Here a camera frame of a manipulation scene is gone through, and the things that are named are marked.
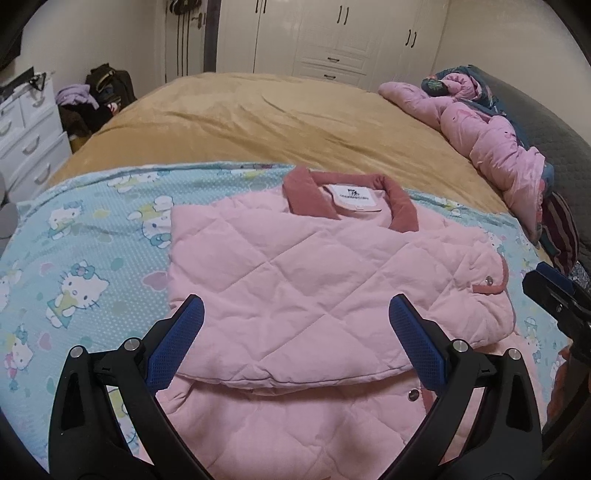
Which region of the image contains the dark striped cloth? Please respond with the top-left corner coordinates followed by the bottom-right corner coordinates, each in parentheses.
top-left (539, 191), bottom-right (581, 274)

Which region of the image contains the white wardrobe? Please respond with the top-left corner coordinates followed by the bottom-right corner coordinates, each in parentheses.
top-left (216, 0), bottom-right (452, 92)

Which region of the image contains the white door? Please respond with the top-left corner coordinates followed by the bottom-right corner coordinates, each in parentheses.
top-left (164, 0), bottom-right (219, 85)

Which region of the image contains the purple cloth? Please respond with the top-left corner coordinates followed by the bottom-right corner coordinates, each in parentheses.
top-left (55, 84), bottom-right (96, 108)

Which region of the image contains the pink quilted jacket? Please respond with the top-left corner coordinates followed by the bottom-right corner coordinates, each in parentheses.
top-left (165, 167), bottom-right (544, 480)

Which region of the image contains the dark clothes pile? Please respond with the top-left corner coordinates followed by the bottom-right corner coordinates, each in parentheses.
top-left (57, 103), bottom-right (101, 140)

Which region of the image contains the dark floral cloth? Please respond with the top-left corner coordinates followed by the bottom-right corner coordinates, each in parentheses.
top-left (419, 65), bottom-right (528, 149)

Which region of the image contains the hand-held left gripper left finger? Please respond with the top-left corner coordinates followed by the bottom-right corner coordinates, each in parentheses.
top-left (48, 294), bottom-right (218, 480)

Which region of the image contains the grey quilted headboard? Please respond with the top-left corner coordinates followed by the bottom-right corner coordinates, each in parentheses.
top-left (470, 64), bottom-right (591, 241)

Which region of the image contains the blue cartoon cat blanket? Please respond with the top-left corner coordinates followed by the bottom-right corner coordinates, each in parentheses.
top-left (0, 162), bottom-right (579, 463)

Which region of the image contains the black backpack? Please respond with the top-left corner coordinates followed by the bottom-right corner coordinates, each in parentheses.
top-left (85, 64), bottom-right (138, 112)

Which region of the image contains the tan bed blanket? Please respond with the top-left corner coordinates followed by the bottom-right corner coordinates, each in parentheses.
top-left (47, 71), bottom-right (557, 259)

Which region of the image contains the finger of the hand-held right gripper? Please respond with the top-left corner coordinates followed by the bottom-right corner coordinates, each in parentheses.
top-left (537, 263), bottom-right (591, 311)
top-left (522, 270), bottom-right (591, 334)

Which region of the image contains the black clothes hanger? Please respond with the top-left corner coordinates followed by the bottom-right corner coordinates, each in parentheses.
top-left (0, 66), bottom-right (48, 92)

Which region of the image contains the black television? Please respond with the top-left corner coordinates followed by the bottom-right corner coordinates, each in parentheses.
top-left (0, 21), bottom-right (26, 71)

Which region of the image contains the white drawer chest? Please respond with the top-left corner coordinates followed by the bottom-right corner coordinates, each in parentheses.
top-left (0, 76), bottom-right (73, 195)

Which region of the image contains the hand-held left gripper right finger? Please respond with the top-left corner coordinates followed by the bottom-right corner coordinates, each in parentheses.
top-left (382, 294), bottom-right (544, 480)

